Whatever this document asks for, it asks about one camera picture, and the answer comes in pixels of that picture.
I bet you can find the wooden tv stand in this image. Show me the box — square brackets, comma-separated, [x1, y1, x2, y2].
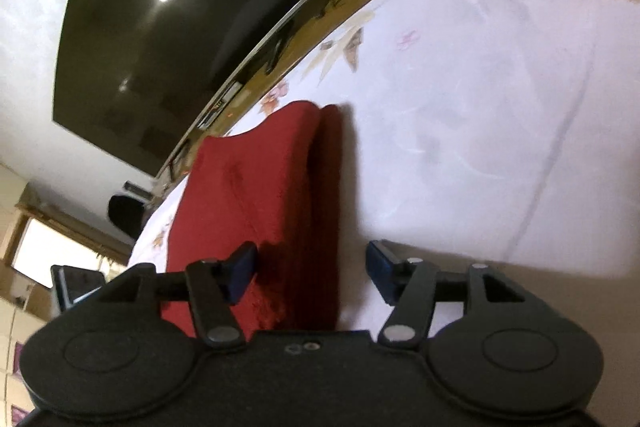
[152, 0, 370, 200]

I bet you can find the red knit sweater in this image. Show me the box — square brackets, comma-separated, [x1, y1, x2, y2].
[167, 101, 343, 336]

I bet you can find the silver set-top box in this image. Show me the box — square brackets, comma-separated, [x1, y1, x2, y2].
[196, 81, 242, 130]

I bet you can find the white floral bed sheet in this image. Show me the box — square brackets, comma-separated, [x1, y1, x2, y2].
[128, 0, 640, 427]

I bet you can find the black curved television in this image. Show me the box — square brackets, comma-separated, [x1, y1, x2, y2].
[53, 0, 302, 174]

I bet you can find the black garment on chair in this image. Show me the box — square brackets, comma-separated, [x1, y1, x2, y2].
[107, 194, 148, 239]

